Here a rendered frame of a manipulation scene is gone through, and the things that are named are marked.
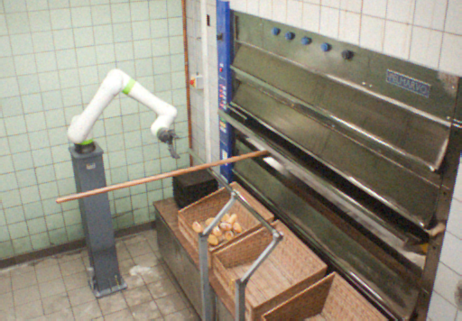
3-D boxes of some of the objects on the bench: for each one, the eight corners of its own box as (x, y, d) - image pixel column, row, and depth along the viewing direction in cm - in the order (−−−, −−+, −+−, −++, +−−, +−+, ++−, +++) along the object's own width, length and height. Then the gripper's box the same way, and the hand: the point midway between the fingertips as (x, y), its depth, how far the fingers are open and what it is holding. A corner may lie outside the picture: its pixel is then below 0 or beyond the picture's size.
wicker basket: (235, 212, 378) (235, 180, 367) (274, 250, 333) (275, 215, 321) (177, 228, 358) (174, 196, 347) (210, 271, 313) (208, 235, 301)
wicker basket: (277, 252, 330) (279, 218, 318) (325, 303, 283) (329, 265, 272) (211, 272, 311) (210, 237, 300) (253, 330, 265) (253, 292, 253)
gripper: (170, 117, 319) (181, 128, 301) (172, 152, 329) (184, 165, 312) (159, 119, 316) (170, 131, 298) (161, 154, 326) (173, 167, 309)
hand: (177, 147), depth 306 cm, fingers open, 13 cm apart
